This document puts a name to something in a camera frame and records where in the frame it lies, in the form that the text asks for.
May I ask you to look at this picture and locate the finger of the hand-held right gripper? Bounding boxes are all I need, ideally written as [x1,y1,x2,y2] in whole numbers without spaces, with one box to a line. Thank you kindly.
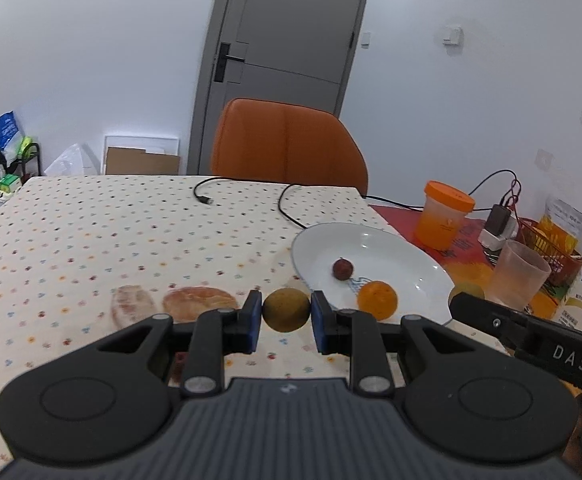
[448,292,522,349]

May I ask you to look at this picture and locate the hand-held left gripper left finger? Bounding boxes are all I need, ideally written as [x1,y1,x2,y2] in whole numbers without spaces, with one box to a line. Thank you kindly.
[96,290,263,396]

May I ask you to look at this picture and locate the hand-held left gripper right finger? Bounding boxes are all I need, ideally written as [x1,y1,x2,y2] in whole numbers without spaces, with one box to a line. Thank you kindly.
[311,290,476,395]

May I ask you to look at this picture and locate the brown kiwi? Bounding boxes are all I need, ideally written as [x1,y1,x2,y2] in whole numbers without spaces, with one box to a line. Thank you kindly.
[447,282,486,306]
[262,287,312,333]

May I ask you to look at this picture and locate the peeled pomelo segment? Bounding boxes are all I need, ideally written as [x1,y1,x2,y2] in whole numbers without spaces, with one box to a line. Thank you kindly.
[110,285,157,331]
[162,286,239,322]

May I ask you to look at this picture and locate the small orange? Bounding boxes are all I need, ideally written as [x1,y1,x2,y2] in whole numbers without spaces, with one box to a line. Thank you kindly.
[357,280,399,322]

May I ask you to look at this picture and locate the white plate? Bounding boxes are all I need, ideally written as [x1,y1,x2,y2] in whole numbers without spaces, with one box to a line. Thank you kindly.
[291,222,456,326]

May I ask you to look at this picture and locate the translucent plastic cup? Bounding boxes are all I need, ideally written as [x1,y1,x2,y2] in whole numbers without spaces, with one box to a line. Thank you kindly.
[486,239,552,311]

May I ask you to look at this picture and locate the dark power adapter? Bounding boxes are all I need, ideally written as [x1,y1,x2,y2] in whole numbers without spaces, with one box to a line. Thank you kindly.
[486,203,514,236]

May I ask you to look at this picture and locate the orange lidded jar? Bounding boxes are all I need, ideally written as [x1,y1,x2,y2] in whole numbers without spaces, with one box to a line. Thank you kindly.
[415,180,476,251]

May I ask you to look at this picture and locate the yellow snack packet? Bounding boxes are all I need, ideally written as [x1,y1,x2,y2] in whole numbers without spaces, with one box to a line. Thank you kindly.
[541,195,582,256]

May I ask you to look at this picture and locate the red orange table mat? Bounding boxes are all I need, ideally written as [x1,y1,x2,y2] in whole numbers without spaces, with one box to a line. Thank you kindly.
[368,204,582,356]

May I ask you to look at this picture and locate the orange chair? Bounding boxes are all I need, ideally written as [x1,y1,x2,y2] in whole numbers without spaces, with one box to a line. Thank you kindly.
[210,98,369,196]

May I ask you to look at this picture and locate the cardboard box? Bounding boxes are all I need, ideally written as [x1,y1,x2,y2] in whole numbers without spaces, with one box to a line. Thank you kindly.
[107,146,182,176]

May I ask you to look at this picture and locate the clear plastic bag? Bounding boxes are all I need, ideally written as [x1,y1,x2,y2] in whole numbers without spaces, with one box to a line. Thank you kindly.
[44,143,103,177]

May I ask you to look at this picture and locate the black metal rack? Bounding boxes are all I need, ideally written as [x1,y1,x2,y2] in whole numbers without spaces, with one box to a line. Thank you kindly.
[0,142,41,226]

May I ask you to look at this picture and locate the green and white bag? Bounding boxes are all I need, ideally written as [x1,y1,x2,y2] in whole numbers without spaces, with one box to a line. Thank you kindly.
[4,136,34,166]

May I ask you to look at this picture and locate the grey door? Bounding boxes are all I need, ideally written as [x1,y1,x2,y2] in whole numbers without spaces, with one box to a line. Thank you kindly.
[189,0,376,178]

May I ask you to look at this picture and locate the blue plastic bag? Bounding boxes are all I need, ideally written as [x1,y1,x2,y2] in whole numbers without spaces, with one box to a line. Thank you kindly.
[0,111,24,156]

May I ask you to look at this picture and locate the red wire basket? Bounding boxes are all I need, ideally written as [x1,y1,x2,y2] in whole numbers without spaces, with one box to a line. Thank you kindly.
[516,216,582,286]

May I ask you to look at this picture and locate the red wires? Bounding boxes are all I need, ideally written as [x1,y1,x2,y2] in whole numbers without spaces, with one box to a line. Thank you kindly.
[503,180,524,221]

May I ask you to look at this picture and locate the black usb cable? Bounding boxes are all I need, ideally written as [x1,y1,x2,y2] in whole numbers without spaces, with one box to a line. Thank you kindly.
[193,176,314,231]

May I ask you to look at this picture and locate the thin charger cable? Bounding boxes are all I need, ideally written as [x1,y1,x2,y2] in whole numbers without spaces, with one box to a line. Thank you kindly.
[361,169,522,211]

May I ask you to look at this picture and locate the black door handle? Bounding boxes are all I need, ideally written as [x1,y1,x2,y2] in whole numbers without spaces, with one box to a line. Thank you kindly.
[212,42,247,82]

